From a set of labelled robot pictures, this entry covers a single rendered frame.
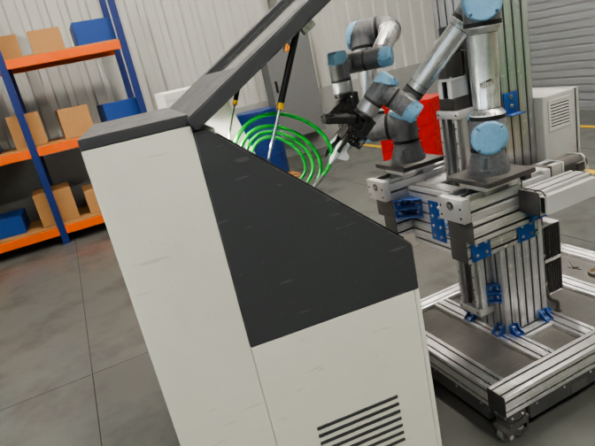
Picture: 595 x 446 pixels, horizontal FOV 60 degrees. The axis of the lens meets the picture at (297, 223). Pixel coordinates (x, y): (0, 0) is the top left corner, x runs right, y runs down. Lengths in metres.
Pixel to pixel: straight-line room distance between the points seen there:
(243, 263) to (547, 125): 1.42
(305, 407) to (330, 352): 0.20
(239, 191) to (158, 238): 0.25
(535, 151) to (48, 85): 6.90
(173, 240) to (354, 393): 0.80
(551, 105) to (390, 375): 1.26
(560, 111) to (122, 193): 1.75
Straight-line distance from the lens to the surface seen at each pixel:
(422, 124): 5.99
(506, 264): 2.42
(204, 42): 8.52
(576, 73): 8.72
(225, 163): 1.43
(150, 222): 1.43
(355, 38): 2.43
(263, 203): 1.47
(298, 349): 1.66
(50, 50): 6.88
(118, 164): 1.41
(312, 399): 1.76
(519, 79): 2.30
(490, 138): 1.82
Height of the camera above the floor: 1.58
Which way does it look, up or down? 17 degrees down
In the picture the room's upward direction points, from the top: 12 degrees counter-clockwise
